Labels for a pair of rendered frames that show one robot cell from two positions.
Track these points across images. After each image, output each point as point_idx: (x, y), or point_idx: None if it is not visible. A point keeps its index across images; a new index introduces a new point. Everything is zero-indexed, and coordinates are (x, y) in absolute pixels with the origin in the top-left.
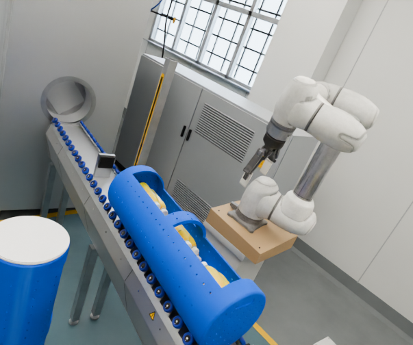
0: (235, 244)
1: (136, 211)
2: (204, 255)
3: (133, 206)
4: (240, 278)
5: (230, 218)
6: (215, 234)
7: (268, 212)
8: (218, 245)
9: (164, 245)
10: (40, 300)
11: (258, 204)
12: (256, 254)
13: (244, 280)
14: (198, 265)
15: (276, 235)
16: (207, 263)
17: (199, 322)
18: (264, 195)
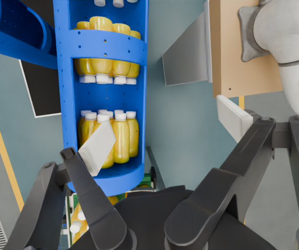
0: (213, 63)
1: None
2: (142, 80)
3: None
4: (143, 141)
5: (236, 20)
6: (207, 30)
7: (282, 60)
8: (205, 42)
9: (59, 79)
10: None
11: (280, 37)
12: (219, 93)
13: (106, 181)
14: (71, 137)
15: (278, 76)
16: (141, 91)
17: None
18: None
